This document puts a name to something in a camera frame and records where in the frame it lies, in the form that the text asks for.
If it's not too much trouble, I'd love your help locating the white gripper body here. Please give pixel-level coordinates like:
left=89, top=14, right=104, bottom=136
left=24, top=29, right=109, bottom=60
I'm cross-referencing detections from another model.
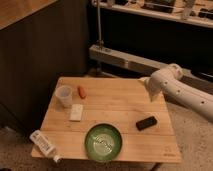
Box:
left=145, top=76, right=163, bottom=94

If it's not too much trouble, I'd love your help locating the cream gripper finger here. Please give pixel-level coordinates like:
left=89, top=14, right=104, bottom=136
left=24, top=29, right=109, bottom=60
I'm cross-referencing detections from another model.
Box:
left=149, top=94, right=158, bottom=102
left=138, top=77, right=149, bottom=83

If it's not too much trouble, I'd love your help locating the black eraser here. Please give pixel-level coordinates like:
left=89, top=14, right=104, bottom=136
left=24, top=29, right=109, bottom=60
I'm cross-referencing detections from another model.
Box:
left=136, top=116, right=157, bottom=131

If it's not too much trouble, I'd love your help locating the white sponge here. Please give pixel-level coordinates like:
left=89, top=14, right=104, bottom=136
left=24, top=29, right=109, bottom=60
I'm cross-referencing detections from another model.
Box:
left=69, top=104, right=83, bottom=121

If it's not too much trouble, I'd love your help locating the metal shelf rack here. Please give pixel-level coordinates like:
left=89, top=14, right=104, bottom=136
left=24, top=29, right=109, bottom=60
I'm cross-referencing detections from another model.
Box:
left=89, top=0, right=213, bottom=94

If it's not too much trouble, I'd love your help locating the orange carrot toy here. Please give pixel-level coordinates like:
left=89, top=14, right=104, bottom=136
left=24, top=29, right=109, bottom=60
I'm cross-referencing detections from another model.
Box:
left=77, top=86, right=86, bottom=99

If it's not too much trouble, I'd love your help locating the green bowl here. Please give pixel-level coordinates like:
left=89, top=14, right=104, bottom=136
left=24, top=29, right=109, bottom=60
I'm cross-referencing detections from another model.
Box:
left=84, top=123, right=123, bottom=163

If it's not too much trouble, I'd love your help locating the wooden folding table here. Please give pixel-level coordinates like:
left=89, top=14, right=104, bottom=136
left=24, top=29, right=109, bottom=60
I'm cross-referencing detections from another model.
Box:
left=41, top=77, right=181, bottom=163

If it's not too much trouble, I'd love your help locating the clear plastic cup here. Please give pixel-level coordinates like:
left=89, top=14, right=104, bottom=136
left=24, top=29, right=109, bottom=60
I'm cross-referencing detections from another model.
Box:
left=55, top=85, right=73, bottom=108

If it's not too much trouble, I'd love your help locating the dark wooden cabinet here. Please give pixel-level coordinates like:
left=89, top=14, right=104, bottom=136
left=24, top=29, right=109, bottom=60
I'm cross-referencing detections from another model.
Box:
left=0, top=0, right=89, bottom=135

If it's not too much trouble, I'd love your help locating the white plastic bottle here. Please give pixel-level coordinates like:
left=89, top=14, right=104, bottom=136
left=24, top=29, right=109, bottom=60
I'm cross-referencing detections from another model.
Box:
left=30, top=130, right=61, bottom=163

